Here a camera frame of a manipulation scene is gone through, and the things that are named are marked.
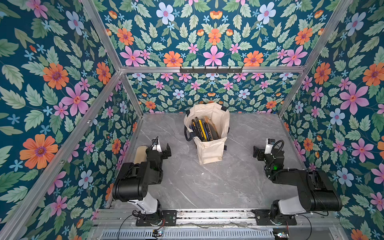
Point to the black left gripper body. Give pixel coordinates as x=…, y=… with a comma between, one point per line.
x=165, y=150

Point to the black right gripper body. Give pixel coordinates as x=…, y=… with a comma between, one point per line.
x=258, y=151

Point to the cream canvas tote bag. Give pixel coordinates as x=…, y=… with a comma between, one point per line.
x=210, y=151

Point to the brown cover book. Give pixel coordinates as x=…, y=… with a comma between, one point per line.
x=213, y=129

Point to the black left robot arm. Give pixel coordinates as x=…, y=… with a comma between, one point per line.
x=133, y=181

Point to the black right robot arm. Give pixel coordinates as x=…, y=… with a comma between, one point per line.
x=316, y=193

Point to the beige glasses case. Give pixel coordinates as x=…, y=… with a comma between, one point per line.
x=141, y=155

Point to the black spine book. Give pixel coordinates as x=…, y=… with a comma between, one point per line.
x=196, y=129

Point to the yellow spine book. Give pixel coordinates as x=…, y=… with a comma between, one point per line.
x=203, y=130

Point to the dark blue book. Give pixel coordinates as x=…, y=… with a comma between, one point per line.
x=207, y=131

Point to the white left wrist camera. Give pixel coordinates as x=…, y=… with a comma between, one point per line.
x=156, y=145

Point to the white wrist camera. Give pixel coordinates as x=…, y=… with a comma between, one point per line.
x=156, y=145
x=269, y=145

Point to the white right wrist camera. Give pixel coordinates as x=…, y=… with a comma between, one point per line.
x=269, y=145

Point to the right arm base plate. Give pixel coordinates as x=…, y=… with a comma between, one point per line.
x=268, y=218

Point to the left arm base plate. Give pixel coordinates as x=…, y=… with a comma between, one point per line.
x=163, y=218

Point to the black hook rail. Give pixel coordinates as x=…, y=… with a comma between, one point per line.
x=210, y=70

